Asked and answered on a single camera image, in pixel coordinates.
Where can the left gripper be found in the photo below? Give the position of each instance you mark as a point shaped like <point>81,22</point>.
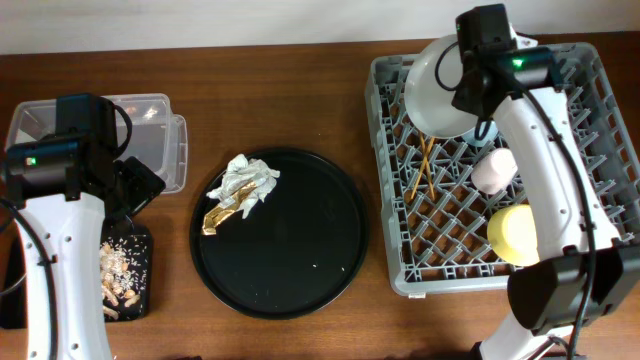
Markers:
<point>138,185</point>

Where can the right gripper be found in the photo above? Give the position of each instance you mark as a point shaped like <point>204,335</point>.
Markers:
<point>460,101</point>

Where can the light blue cup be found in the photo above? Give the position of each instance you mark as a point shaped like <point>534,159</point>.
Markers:
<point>479,138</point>

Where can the grey plate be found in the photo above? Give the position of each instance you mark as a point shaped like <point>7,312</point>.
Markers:
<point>427,104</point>

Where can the food scraps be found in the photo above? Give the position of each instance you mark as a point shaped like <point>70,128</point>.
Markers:
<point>122,277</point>

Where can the gold foil wrapper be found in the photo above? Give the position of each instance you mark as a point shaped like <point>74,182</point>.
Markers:
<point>223,210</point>

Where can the wooden chopstick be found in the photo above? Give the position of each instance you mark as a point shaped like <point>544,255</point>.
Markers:
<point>422,170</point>
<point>426,147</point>

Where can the pink cup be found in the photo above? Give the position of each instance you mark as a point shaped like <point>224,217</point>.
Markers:
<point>495,171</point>

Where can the white napkin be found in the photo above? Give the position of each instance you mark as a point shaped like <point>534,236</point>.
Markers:
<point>244,183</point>

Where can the yellow bowl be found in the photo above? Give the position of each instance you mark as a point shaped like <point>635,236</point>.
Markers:
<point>512,235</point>

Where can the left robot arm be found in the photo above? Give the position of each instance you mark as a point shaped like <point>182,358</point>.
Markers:
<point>61,189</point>

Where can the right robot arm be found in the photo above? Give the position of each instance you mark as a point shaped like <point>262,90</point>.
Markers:
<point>584,270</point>

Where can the grey dishwasher rack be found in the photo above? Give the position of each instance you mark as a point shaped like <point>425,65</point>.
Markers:
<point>435,225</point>

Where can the clear plastic bin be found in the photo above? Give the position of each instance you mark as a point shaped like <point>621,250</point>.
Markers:
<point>159,139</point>

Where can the black rectangular tray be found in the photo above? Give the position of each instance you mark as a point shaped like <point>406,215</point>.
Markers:
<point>13,305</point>

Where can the round black tray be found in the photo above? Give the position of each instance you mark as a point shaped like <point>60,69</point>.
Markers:
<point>296,251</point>

